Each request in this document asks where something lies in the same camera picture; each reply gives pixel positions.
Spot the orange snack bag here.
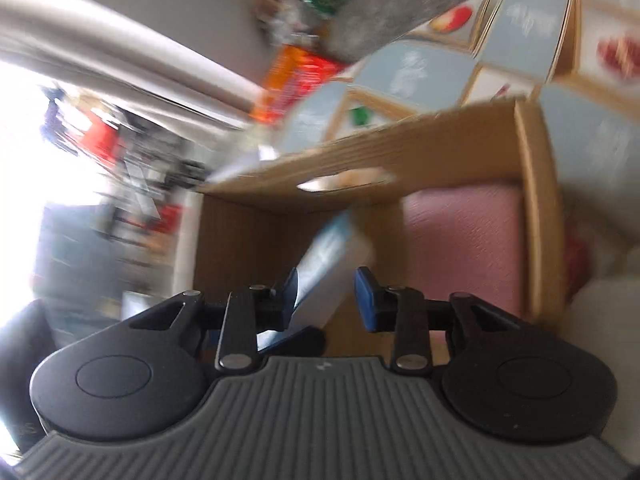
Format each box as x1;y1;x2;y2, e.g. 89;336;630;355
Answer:
249;44;348;126

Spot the pile of plastic bags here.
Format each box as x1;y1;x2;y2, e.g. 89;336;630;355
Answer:
257;0;321;46

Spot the pink soft pack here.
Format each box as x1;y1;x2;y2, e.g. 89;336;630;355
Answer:
402;182;528;346

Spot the folded stroller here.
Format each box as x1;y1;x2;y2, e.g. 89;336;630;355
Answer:
40;85;211;271

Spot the white blue tissue pack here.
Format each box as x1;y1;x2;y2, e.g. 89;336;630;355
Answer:
257;209;376;353

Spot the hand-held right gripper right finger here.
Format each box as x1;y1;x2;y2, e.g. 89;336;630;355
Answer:
354;266;516;375

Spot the cardboard box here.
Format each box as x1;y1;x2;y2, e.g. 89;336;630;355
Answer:
192;96;566;356

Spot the white curtain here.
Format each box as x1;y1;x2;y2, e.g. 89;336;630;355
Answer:
0;0;271;126

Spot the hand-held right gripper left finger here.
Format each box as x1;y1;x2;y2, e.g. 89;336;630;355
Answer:
129;267;299;372

